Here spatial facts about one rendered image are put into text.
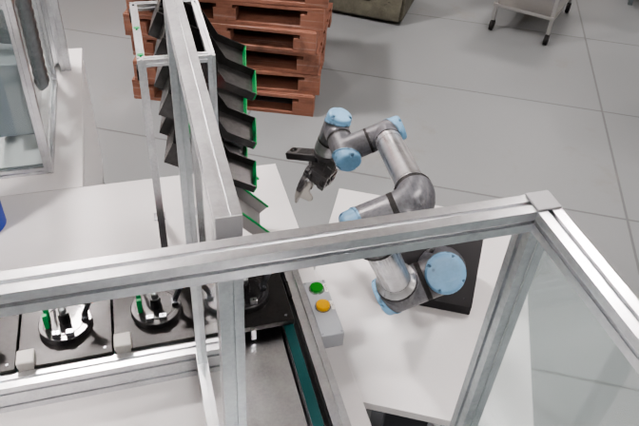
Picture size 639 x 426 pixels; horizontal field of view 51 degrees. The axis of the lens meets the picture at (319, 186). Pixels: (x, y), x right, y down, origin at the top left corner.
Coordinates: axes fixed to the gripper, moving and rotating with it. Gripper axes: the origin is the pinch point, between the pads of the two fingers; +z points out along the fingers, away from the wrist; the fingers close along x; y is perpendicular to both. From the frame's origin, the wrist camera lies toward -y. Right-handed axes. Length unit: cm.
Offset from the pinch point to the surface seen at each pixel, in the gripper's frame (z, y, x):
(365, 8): 111, -123, 343
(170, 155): -17.4, -28.5, -35.6
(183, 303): 15, -4, -51
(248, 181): -9.0, -11.1, -18.4
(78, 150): 45, -92, -6
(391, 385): 10, 57, -34
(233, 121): -24.9, -21.9, -17.3
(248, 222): 3.7, -5.7, -21.0
